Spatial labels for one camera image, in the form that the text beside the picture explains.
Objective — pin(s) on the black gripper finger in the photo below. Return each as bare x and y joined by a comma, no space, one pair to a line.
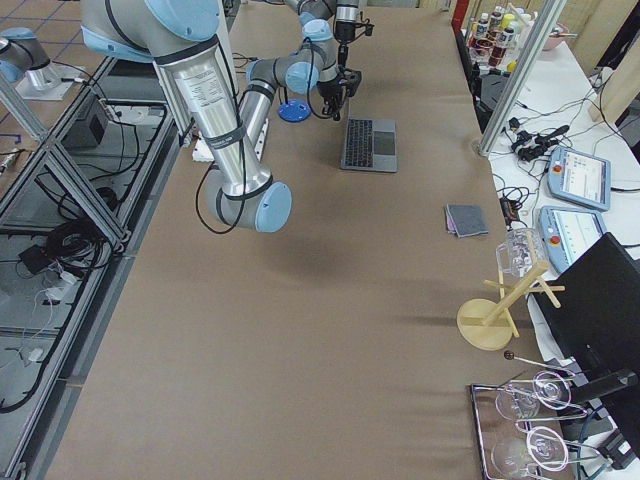
328,107
342,54
337,104

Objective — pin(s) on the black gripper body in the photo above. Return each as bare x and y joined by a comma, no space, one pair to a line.
343,26
330,91

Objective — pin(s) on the grey laptop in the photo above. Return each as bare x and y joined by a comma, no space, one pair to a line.
370,145

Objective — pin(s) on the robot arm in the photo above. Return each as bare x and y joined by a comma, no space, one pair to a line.
308,10
182,41

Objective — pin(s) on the blue desk lamp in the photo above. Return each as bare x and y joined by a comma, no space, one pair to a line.
292,110

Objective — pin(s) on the grey folded cloth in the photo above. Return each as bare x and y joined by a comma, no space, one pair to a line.
465,220

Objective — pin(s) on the clear glass mug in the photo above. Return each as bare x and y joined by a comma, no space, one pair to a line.
522,248

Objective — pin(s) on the teach pendant tablet far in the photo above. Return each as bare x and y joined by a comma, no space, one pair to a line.
580,178

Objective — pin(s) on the teach pendant tablet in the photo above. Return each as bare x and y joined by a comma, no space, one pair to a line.
568,233
580,178

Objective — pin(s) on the teach pendant tablet near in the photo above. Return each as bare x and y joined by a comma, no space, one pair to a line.
568,233

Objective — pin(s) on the wooden cup stand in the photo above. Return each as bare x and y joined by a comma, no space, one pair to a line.
488,325

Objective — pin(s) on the black monitor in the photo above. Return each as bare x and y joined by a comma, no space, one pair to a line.
597,322

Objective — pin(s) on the wine glass upper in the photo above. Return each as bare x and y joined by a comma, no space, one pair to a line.
523,399

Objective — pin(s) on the wine glass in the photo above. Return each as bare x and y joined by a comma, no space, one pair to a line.
541,452
523,399

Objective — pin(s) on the wine glass lower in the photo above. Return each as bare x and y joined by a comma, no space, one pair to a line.
541,452

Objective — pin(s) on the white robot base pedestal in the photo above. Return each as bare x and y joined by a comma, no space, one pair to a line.
249,115

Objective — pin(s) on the aluminium frame post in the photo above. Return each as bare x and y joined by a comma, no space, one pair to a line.
538,34

